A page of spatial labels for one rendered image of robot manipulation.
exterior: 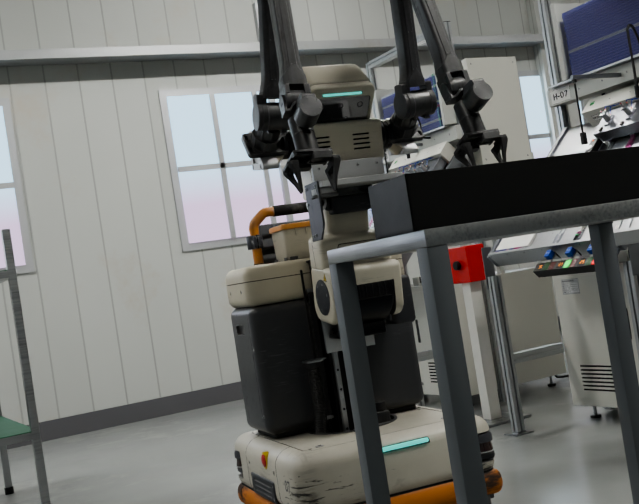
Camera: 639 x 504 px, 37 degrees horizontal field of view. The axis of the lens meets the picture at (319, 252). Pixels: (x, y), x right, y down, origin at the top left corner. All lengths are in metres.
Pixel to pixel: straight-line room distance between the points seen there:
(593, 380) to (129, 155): 3.62
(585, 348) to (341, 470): 1.62
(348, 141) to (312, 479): 0.95
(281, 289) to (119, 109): 3.75
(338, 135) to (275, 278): 0.49
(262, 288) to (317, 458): 0.57
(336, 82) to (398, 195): 0.97
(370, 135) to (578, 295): 1.48
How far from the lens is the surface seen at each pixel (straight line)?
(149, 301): 6.36
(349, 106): 2.73
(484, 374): 4.24
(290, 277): 2.90
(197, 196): 6.51
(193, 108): 6.62
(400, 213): 1.79
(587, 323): 3.94
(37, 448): 3.69
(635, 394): 2.32
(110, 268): 6.30
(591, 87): 4.04
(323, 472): 2.61
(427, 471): 2.74
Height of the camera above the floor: 0.75
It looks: 1 degrees up
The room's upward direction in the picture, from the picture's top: 9 degrees counter-clockwise
